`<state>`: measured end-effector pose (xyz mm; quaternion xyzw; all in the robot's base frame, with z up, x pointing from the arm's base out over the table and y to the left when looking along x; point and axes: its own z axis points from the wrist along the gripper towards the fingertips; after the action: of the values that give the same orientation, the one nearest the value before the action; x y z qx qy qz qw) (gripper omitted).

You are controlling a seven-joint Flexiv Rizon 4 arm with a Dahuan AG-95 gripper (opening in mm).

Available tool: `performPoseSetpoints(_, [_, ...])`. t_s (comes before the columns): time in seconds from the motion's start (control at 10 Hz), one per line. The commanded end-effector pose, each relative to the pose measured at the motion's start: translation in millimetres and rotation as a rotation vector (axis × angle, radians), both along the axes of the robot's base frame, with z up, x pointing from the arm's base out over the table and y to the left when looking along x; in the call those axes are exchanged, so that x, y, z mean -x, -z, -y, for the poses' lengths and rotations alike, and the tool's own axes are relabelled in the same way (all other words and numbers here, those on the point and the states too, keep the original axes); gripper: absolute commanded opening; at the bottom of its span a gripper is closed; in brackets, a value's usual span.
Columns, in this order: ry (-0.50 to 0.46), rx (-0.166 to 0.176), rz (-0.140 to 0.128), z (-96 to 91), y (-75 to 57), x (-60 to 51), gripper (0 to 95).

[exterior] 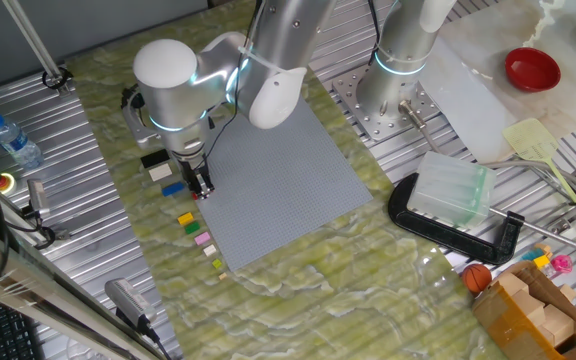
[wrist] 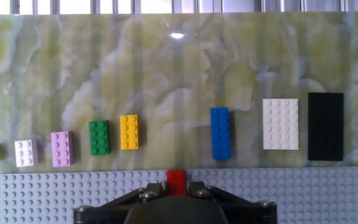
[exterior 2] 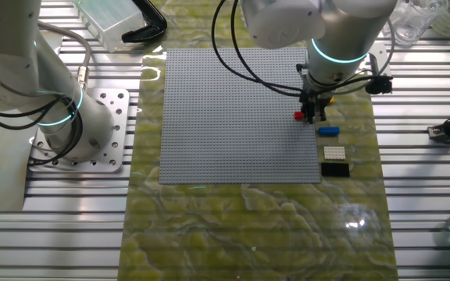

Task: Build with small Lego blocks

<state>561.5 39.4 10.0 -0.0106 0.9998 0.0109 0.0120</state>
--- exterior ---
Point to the silver camera with label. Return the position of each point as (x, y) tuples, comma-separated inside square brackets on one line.
[(128, 300)]

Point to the tan small Lego brick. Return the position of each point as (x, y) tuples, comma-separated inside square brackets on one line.
[(223, 276)]

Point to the small toy basketball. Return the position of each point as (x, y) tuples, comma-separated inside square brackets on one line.
[(477, 278)]

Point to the silver camera box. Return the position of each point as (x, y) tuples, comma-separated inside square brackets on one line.
[(38, 197)]

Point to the black flat Lego plate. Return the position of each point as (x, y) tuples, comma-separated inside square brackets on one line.
[(154, 158)]

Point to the silver robot mounting plate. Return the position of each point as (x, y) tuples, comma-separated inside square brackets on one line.
[(358, 115)]

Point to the metal clamp fixture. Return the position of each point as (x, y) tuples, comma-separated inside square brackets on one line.
[(48, 235)]

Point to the aluminium frame beam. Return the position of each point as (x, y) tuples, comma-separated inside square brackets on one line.
[(43, 285)]

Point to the clear water bottle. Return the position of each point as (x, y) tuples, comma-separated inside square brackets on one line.
[(18, 145)]

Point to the white marble pattern mat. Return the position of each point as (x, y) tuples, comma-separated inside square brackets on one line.
[(543, 115)]

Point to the yellow toy block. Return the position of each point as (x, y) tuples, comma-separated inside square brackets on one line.
[(541, 261)]

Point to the metal pole stand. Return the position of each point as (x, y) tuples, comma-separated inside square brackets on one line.
[(33, 42)]

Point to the black C-clamp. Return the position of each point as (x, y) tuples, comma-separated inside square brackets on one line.
[(418, 227)]

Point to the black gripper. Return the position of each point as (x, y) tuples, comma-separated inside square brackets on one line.
[(194, 165)]

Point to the pink Lego brick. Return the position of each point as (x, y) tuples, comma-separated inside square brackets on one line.
[(202, 238)]

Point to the white camera bracket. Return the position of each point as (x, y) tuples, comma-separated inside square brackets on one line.
[(135, 132)]

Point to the wooden block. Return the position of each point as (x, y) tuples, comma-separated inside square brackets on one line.
[(527, 305), (559, 325), (513, 284)]

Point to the white flat Lego plate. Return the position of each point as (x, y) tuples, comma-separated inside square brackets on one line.
[(160, 172)]

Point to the teal toy block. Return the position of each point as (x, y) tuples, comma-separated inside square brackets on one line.
[(530, 255)]

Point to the red emergency stop button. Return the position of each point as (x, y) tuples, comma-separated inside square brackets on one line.
[(4, 183)]

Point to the yellow-green spatula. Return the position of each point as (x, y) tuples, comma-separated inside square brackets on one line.
[(530, 140)]

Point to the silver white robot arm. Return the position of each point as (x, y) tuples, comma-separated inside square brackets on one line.
[(168, 85)]

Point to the lime green Lego brick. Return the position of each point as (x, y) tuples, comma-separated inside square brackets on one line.
[(217, 263)]

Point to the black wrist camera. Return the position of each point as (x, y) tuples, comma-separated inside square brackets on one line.
[(132, 97)]

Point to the grey Lego baseplate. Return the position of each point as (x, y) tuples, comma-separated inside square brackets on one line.
[(288, 190)]

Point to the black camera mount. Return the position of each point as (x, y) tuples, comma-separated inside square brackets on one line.
[(148, 332)]

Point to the green marble pattern mat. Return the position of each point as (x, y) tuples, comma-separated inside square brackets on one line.
[(318, 310)]

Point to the yellow Lego brick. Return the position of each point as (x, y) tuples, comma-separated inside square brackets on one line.
[(186, 218)]

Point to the red bowl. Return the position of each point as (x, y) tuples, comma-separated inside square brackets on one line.
[(533, 70)]

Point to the brown cardboard box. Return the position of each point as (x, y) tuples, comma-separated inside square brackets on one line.
[(498, 325)]

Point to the white Lego brick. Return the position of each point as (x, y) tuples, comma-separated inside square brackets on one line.
[(210, 250)]

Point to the translucent plastic box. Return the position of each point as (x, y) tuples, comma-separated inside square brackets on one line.
[(450, 190)]

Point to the pink round toy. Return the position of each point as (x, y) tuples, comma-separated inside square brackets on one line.
[(562, 264)]

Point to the blue Lego brick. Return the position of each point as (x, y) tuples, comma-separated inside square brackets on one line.
[(173, 189)]

